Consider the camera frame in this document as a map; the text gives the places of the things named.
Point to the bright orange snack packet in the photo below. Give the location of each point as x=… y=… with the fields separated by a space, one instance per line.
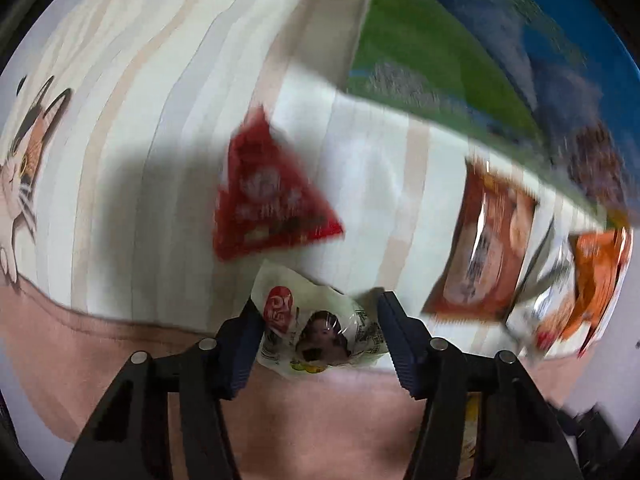
x=595 y=280

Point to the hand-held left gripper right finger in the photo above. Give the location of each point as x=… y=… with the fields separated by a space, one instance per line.
x=400 y=340

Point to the yellow snack packet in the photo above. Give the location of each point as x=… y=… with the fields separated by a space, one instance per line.
x=472 y=420

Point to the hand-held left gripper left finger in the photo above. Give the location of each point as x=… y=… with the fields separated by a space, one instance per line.
x=245 y=345

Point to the white snack packet red logo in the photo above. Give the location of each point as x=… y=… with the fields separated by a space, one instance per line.
x=320 y=330

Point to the striped cat print blanket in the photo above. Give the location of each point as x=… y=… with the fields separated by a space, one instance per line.
x=125 y=160

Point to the cardboard box blue green print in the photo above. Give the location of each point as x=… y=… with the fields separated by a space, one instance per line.
x=425 y=45

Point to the brown orange snack packet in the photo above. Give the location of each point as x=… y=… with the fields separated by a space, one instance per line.
x=480 y=240

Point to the orange and white snack packet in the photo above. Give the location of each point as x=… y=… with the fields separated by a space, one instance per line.
x=545 y=300

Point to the small red snack packet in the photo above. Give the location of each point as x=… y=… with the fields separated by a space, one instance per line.
x=265 y=200

